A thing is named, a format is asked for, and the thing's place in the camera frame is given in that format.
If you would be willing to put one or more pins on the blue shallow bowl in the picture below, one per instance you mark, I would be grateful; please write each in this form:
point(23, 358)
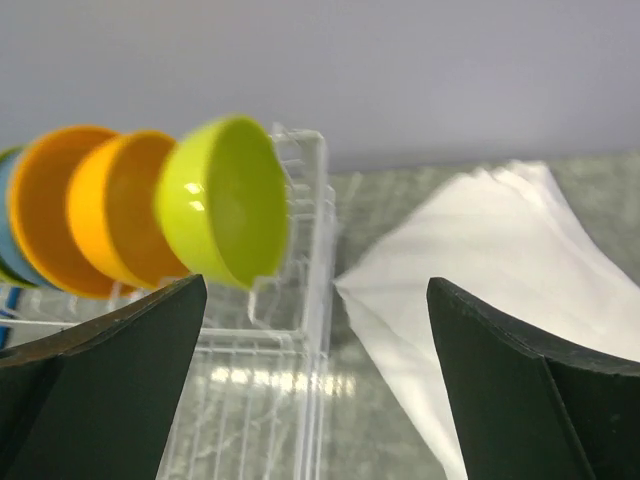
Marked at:
point(13, 261)

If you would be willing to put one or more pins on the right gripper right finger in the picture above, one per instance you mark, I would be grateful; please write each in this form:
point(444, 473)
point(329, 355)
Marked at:
point(528, 404)

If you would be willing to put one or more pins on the white wire dish rack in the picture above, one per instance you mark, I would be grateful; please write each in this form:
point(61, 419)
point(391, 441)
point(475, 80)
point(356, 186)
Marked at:
point(249, 408)

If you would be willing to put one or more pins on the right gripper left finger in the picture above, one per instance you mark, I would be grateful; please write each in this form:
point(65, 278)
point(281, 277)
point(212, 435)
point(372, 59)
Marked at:
point(97, 401)

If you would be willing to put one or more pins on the white towel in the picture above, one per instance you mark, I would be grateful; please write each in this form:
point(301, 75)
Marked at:
point(508, 236)

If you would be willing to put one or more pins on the green shallow bowl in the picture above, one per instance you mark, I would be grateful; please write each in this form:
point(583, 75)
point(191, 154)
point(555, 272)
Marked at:
point(7, 273)

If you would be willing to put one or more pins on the orange shallow bowl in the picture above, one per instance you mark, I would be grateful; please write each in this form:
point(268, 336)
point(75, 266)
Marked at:
point(36, 206)

